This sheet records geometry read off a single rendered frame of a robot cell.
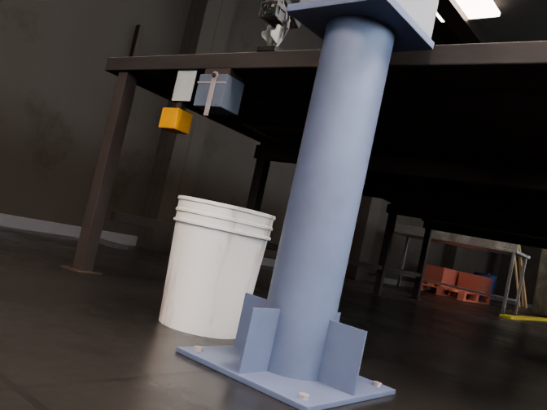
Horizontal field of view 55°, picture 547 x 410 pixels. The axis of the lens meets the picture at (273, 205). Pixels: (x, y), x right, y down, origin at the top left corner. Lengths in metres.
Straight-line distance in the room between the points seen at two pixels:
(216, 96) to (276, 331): 0.96
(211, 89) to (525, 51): 1.01
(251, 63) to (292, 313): 0.97
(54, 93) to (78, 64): 0.28
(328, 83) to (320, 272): 0.44
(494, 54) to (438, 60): 0.14
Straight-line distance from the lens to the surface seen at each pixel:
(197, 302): 1.49
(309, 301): 1.20
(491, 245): 6.80
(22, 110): 3.93
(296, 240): 1.21
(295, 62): 1.76
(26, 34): 3.98
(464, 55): 1.53
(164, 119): 2.05
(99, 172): 2.31
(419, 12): 1.44
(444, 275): 8.39
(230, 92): 1.91
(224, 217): 1.45
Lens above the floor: 0.31
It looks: 3 degrees up
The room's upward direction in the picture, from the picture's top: 12 degrees clockwise
